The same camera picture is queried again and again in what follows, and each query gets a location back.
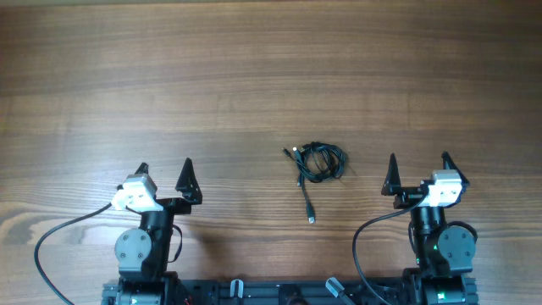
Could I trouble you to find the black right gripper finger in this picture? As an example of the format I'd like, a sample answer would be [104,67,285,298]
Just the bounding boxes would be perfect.
[381,153,401,196]
[441,152,470,186]

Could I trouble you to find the thick black USB cable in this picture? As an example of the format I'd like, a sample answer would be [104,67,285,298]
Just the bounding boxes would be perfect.
[296,141,349,225]

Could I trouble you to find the thin black USB cable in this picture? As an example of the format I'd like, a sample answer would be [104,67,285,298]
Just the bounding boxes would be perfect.
[281,146,340,179]

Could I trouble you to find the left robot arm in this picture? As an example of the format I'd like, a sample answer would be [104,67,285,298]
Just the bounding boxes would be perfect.
[101,158,202,305]

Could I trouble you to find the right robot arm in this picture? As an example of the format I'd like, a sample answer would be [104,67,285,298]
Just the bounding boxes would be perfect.
[381,152,479,305]

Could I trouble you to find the black right camera cable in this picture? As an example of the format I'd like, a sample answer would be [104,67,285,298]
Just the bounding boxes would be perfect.
[351,193,429,305]

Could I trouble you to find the black camera cable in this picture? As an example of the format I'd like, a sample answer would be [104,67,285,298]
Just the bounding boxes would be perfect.
[351,193,429,305]
[33,202,113,305]

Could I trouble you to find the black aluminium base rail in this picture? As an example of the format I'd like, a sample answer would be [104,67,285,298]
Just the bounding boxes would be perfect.
[101,276,479,305]

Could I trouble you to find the black left camera cable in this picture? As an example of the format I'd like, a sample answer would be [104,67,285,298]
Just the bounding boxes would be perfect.
[33,202,113,305]

